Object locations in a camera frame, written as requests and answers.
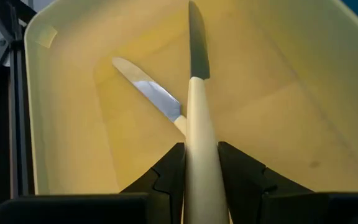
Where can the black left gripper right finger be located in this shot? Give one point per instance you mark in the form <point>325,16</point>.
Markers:
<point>244,186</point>

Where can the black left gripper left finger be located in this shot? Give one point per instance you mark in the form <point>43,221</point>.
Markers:
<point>169,180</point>

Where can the yellow plastic bin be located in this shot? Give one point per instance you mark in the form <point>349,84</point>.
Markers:
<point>259,93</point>

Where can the black aluminium table frame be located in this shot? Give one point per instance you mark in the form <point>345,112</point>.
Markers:
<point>19,124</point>

